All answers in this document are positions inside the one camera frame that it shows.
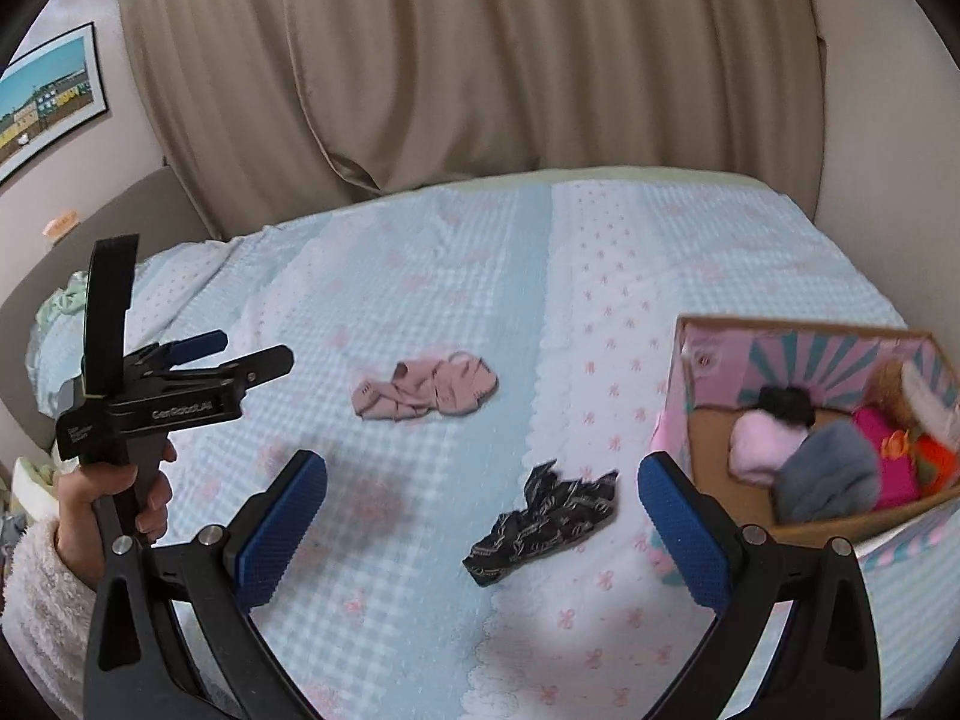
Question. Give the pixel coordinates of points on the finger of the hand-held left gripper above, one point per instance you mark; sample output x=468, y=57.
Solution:
x=259, y=366
x=199, y=345

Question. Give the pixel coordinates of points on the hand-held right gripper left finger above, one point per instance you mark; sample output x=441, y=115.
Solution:
x=281, y=532

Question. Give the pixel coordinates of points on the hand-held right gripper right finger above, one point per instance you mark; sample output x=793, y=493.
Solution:
x=682, y=532

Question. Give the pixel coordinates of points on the pink cardboard box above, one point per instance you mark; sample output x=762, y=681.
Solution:
x=712, y=465

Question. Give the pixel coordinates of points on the black patterned cloth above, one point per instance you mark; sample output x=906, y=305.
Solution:
x=540, y=525

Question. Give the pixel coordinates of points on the grey knit hat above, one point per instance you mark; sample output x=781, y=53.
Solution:
x=825, y=472

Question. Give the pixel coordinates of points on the black sock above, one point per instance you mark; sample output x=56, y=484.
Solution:
x=787, y=403

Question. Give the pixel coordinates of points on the beige pink cloth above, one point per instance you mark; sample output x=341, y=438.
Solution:
x=427, y=390

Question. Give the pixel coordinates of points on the brown and white plush sock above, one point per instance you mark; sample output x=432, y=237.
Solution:
x=915, y=394

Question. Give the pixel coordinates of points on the person's left forearm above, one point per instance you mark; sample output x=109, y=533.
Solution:
x=37, y=615

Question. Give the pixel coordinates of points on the person's left hand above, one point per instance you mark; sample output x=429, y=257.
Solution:
x=82, y=510

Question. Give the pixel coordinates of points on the light green cloth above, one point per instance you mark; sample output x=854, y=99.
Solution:
x=60, y=307

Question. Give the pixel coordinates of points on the grey bed headboard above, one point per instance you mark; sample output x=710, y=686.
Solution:
x=135, y=217

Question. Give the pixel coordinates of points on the small orange object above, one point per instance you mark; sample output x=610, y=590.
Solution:
x=61, y=225

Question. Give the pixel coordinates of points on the light blue checked blanket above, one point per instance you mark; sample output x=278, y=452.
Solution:
x=450, y=285

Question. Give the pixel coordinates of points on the beige curtain panel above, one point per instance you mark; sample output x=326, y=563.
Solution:
x=562, y=52
x=217, y=90

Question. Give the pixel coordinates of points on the light green bed sheet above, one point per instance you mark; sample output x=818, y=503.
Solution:
x=637, y=174

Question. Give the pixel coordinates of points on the framed wall poster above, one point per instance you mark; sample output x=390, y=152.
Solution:
x=45, y=105

